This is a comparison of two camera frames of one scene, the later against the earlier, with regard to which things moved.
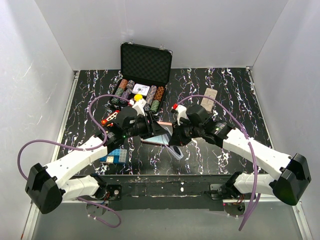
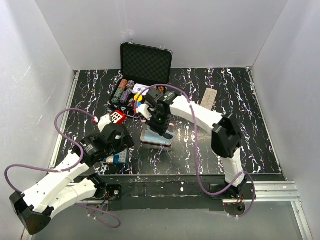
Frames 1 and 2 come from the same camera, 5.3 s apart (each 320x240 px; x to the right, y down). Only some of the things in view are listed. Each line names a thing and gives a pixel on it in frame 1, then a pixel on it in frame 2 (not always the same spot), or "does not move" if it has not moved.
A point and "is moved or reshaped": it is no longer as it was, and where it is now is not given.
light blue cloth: x=162 y=139 does not move
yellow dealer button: x=138 y=97 does not move
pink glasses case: x=163 y=138 does not move
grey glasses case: x=208 y=103 does not move
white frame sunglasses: x=175 y=151 is moved or reshaped
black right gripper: x=177 y=138 → x=159 y=129
